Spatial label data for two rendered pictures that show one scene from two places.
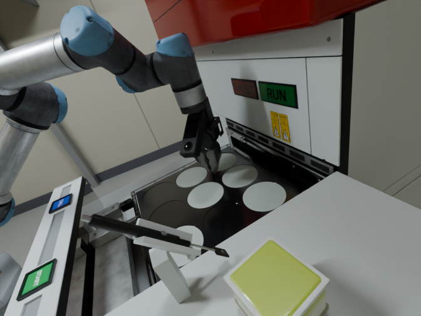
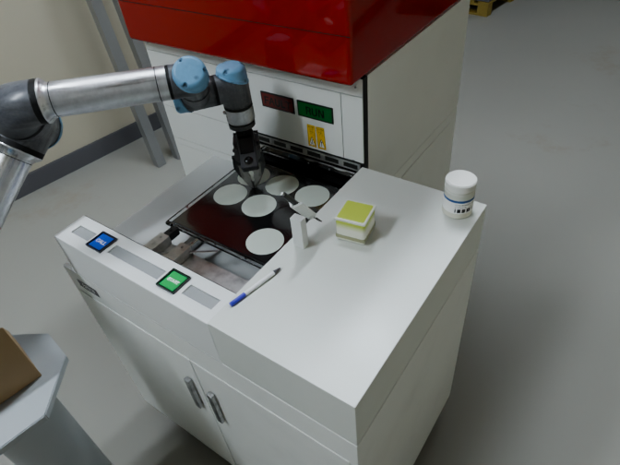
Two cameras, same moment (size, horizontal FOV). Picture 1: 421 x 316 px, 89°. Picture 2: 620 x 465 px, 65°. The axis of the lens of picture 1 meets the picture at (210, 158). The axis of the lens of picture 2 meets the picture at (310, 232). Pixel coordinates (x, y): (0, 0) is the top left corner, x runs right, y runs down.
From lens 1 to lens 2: 0.90 m
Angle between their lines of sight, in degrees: 30
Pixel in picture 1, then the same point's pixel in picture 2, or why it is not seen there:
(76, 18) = (192, 67)
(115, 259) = (205, 270)
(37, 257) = (147, 276)
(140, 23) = not seen: outside the picture
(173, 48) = (238, 77)
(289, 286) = (363, 211)
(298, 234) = not seen: hidden behind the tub
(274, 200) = (321, 196)
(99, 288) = not seen: hidden behind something
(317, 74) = (349, 104)
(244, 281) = (344, 215)
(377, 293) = (391, 215)
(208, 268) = (310, 232)
